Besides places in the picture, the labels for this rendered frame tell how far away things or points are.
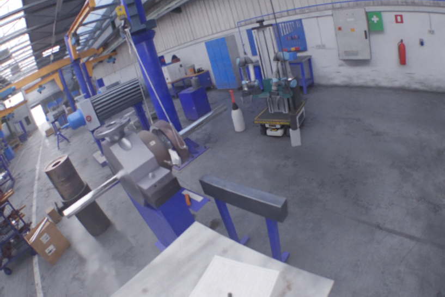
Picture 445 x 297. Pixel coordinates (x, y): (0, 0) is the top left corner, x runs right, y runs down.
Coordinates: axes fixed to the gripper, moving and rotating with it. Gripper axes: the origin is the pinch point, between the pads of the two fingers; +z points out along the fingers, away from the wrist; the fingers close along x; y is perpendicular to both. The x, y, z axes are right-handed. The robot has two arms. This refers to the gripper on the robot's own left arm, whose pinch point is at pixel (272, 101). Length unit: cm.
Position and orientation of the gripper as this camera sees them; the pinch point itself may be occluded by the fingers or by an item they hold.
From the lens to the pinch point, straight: 288.8
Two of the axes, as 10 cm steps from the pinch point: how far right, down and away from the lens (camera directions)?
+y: -6.7, 0.8, -7.4
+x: 7.3, 2.3, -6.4
